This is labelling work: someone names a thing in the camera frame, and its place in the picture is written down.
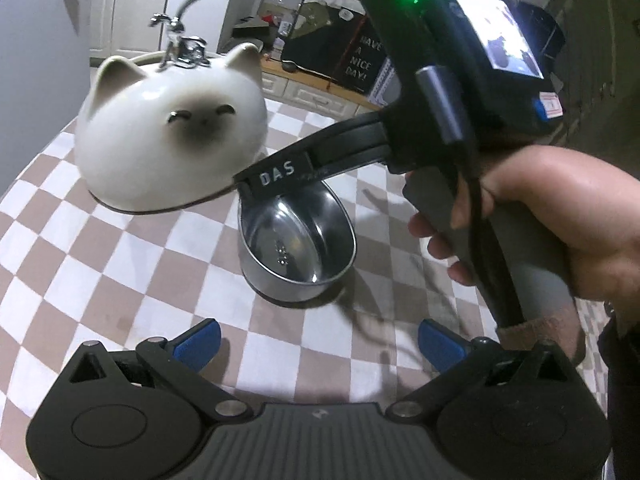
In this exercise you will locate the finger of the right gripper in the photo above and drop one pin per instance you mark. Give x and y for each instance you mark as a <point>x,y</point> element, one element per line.
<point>344,146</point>

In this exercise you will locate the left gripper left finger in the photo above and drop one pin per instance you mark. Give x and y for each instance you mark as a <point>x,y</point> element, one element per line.
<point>175,366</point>

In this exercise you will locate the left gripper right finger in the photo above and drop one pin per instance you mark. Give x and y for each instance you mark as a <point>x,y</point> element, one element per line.
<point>461,365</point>

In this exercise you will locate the round stainless steel bowl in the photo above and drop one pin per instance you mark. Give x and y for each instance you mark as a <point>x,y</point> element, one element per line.
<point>295,247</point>

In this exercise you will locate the person's right hand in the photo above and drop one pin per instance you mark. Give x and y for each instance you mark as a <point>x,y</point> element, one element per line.
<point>591,205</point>

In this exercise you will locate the low wooden drawer cabinet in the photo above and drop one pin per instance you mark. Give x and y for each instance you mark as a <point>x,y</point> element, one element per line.
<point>311,93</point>

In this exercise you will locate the black nice day sign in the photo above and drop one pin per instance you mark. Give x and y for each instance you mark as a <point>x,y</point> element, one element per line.
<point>363,62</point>

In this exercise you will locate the chrome faucet figurine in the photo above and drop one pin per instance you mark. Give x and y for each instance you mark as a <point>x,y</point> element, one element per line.
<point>181,51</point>

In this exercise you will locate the white cat-shaped ceramic cover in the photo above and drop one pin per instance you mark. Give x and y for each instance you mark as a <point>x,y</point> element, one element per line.
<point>156,140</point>

